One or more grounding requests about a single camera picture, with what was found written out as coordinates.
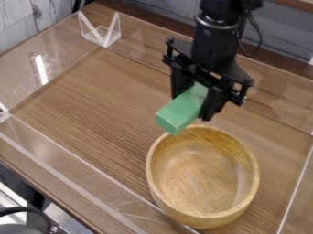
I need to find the black cable bottom left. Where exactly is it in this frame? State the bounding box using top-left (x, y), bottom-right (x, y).
top-left (0, 205), bottom-right (52, 234)

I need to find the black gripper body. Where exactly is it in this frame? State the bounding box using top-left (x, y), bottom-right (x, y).
top-left (163, 14), bottom-right (254, 106)

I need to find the clear acrylic corner bracket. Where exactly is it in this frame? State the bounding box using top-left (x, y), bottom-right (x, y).
top-left (78, 12), bottom-right (120, 48)

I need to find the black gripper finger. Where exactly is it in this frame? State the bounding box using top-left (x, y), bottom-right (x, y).
top-left (199, 87), bottom-right (227, 122)
top-left (171, 67), bottom-right (194, 98)

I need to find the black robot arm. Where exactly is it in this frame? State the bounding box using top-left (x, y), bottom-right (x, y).
top-left (163, 0), bottom-right (263, 121)

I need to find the brown wooden bowl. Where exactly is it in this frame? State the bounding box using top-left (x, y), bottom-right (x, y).
top-left (146, 124), bottom-right (261, 229)

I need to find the green rectangular block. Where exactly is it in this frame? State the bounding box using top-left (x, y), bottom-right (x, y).
top-left (155, 83), bottom-right (207, 135)

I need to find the clear acrylic front wall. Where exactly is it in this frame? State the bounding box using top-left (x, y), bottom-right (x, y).
top-left (0, 113), bottom-right (199, 234)

